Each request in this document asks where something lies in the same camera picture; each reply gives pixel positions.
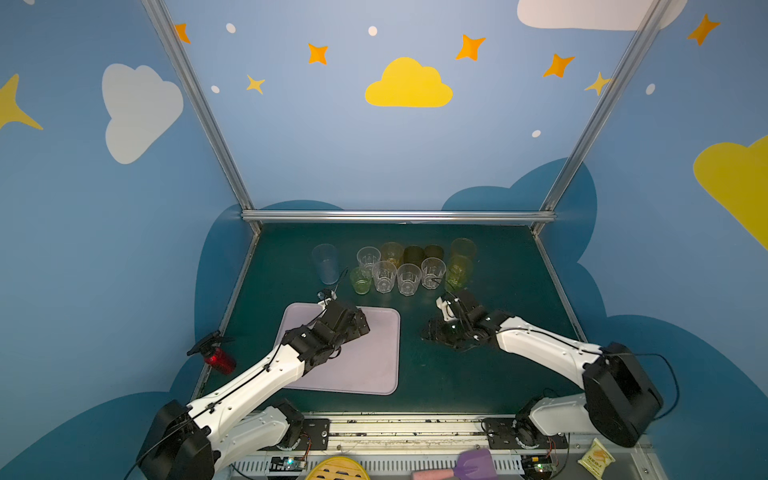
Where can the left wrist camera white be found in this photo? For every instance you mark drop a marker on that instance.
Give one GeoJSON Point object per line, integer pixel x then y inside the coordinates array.
{"type": "Point", "coordinates": [326, 296]}

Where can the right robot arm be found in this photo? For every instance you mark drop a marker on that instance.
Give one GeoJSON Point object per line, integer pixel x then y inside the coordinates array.
{"type": "Point", "coordinates": [617, 398]}

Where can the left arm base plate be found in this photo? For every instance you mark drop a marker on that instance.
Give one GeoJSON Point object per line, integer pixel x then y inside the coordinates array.
{"type": "Point", "coordinates": [312, 434]}

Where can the yellow round lid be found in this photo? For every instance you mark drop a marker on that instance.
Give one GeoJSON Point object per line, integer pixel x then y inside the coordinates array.
{"type": "Point", "coordinates": [338, 468]}

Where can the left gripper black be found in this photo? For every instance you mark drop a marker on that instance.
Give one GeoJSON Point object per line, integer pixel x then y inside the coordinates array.
{"type": "Point", "coordinates": [346, 313]}

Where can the purple toy shovel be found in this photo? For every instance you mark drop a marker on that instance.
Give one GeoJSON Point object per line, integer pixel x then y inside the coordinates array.
{"type": "Point", "coordinates": [471, 465]}

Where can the brown textured cup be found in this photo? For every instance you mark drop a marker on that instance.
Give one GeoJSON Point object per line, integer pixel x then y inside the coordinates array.
{"type": "Point", "coordinates": [434, 251]}
{"type": "Point", "coordinates": [414, 255]}

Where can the clear faceted glass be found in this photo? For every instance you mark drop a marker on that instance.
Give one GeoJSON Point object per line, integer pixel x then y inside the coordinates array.
{"type": "Point", "coordinates": [408, 279]}
{"type": "Point", "coordinates": [384, 275]}
{"type": "Point", "coordinates": [368, 256]}
{"type": "Point", "coordinates": [433, 271]}

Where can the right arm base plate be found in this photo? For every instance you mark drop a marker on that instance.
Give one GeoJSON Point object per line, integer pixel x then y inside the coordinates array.
{"type": "Point", "coordinates": [508, 433]}

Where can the tall green cup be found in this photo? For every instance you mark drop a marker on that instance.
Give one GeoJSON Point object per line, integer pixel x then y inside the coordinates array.
{"type": "Point", "coordinates": [458, 273]}

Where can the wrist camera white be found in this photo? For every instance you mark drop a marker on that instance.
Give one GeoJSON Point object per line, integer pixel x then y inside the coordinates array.
{"type": "Point", "coordinates": [445, 308]}
{"type": "Point", "coordinates": [326, 296]}

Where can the yellow snack packet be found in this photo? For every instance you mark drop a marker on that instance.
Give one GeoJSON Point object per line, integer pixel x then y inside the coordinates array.
{"type": "Point", "coordinates": [597, 459]}

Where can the tall blue textured cup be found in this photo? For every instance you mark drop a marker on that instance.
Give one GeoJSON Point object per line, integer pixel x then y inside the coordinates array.
{"type": "Point", "coordinates": [326, 261]}

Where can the tall yellow cup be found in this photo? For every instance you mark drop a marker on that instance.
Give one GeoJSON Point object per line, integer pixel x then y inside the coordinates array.
{"type": "Point", "coordinates": [463, 247]}

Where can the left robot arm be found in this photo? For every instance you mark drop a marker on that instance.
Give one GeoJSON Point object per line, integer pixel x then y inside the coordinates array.
{"type": "Point", "coordinates": [197, 440]}

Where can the yellow transparent cup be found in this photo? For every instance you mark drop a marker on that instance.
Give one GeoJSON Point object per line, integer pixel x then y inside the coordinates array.
{"type": "Point", "coordinates": [392, 252]}

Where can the brown textured cup rear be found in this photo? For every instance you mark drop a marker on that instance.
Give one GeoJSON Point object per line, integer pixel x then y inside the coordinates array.
{"type": "Point", "coordinates": [434, 251]}

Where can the pink plastic tray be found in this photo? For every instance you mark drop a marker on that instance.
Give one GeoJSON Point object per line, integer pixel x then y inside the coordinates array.
{"type": "Point", "coordinates": [367, 365]}

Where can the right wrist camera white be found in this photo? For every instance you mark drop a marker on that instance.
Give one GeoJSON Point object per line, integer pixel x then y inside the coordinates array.
{"type": "Point", "coordinates": [445, 308]}

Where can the clear faceted glass back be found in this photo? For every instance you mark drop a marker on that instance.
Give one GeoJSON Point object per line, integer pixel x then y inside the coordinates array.
{"type": "Point", "coordinates": [368, 256]}

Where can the small green cup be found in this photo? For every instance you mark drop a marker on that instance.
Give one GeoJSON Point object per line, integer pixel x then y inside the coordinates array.
{"type": "Point", "coordinates": [361, 280]}

